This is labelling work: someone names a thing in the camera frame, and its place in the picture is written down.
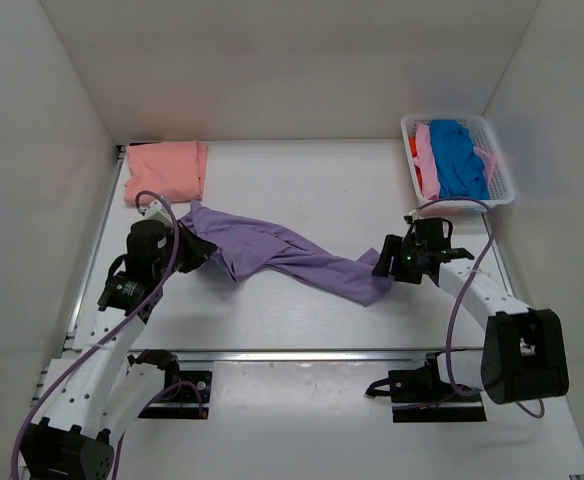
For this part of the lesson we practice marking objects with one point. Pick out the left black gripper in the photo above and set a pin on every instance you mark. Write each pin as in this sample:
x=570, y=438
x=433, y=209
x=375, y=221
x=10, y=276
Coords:
x=201, y=248

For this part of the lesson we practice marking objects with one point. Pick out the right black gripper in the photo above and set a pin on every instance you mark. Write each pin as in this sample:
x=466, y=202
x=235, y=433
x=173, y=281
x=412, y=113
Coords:
x=393, y=246

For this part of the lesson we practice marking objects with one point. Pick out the purple t-shirt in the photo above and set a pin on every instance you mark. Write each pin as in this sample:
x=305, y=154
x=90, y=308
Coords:
x=246, y=246

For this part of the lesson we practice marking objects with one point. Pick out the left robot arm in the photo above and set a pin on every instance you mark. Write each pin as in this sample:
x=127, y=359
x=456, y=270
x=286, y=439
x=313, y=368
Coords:
x=76, y=429

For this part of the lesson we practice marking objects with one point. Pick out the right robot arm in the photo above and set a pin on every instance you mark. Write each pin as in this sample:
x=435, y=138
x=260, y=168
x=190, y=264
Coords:
x=523, y=355

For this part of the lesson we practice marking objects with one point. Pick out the folded salmon pink t-shirt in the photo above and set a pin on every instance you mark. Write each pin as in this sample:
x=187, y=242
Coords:
x=175, y=170

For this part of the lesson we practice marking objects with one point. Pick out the light pink t-shirt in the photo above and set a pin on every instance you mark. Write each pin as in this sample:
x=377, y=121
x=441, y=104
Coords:
x=430, y=183

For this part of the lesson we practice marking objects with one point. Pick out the blue t-shirt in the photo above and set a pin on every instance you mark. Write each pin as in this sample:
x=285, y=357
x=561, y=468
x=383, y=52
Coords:
x=460, y=171

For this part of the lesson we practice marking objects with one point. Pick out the white plastic basket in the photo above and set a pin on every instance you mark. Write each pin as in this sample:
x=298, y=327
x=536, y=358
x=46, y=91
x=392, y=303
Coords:
x=501, y=190

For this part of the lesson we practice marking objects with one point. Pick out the orange t-shirt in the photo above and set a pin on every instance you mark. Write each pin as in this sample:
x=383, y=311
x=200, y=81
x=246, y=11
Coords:
x=414, y=154

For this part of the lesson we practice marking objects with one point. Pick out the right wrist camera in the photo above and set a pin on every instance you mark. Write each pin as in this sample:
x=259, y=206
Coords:
x=413, y=217

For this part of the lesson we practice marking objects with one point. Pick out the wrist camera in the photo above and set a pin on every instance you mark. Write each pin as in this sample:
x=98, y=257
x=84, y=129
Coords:
x=156, y=211
x=413, y=217

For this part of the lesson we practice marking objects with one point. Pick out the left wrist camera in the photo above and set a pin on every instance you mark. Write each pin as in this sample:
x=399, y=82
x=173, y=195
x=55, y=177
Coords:
x=156, y=211

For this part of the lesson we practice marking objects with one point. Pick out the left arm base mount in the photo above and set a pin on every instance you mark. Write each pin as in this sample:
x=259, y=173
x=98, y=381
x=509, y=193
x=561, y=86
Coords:
x=186, y=393

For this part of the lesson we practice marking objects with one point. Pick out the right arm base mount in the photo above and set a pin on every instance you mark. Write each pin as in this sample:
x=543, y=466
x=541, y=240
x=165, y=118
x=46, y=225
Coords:
x=417, y=395

